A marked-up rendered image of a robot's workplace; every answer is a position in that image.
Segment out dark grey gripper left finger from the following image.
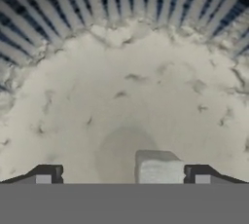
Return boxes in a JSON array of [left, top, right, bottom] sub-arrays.
[[0, 164, 64, 185]]

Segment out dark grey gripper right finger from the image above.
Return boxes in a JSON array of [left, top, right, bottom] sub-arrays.
[[183, 164, 249, 185]]

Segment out white ice cube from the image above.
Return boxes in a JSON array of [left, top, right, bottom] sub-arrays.
[[134, 149, 186, 185]]

